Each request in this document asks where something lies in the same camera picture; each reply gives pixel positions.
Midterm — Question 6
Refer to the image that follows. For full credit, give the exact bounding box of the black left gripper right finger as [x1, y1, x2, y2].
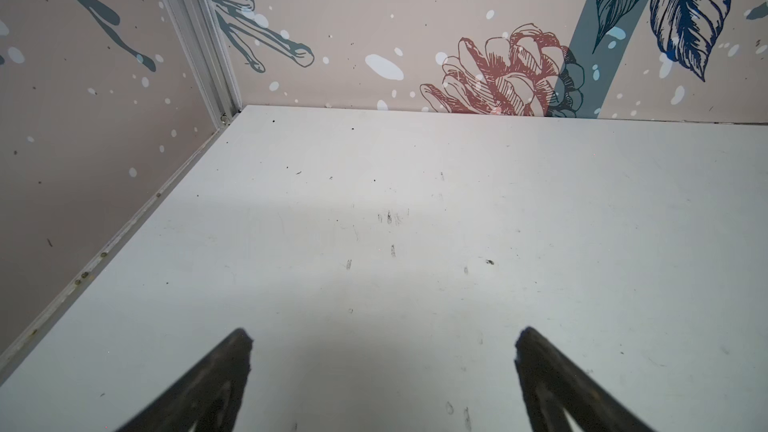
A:
[515, 327, 652, 432]

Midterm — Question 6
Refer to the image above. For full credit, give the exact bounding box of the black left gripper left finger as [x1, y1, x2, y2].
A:
[120, 328, 253, 431]

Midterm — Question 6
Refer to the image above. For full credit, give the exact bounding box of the aluminium corner frame post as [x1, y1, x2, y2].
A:
[163, 0, 243, 129]

